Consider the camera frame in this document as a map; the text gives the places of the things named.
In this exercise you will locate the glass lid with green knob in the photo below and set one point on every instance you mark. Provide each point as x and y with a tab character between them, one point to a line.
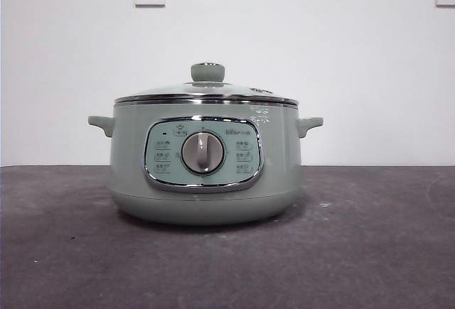
207	72

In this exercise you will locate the pale green electric cooking pot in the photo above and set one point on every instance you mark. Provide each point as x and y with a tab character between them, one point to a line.
131	167

